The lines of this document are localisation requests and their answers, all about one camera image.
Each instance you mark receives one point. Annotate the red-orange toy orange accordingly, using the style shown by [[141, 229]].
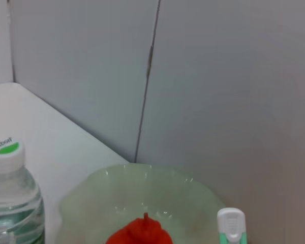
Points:
[[142, 233]]

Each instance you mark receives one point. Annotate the mint green utility knife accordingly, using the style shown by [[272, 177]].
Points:
[[231, 223]]

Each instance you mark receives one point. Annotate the clear water bottle green label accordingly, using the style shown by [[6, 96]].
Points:
[[12, 203]]

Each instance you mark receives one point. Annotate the green glass fruit plate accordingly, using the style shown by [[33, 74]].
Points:
[[104, 198]]

